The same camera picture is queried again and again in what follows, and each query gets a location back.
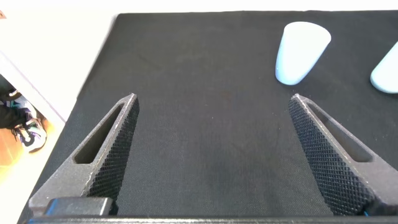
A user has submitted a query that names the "white purple sneaker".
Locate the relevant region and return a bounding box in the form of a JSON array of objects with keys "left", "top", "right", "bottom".
[{"left": 11, "top": 116, "right": 48, "bottom": 154}]

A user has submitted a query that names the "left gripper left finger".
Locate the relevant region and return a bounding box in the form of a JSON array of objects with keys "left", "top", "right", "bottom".
[{"left": 28, "top": 93, "right": 140, "bottom": 216}]

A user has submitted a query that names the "black table cloth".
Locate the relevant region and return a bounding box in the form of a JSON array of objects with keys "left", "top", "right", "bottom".
[{"left": 17, "top": 10, "right": 398, "bottom": 224}]

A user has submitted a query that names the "light blue plastic cup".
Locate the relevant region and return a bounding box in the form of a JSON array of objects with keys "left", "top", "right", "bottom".
[{"left": 275, "top": 21, "right": 332, "bottom": 86}]

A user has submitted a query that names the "teal plastic cup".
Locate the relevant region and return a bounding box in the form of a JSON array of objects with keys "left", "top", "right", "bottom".
[{"left": 369, "top": 42, "right": 398, "bottom": 94}]

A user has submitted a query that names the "white wall base trim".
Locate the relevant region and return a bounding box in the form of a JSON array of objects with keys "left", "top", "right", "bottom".
[{"left": 0, "top": 51, "right": 67, "bottom": 125}]

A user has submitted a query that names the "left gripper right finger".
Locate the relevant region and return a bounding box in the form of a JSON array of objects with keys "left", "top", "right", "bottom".
[{"left": 288, "top": 93, "right": 398, "bottom": 217}]

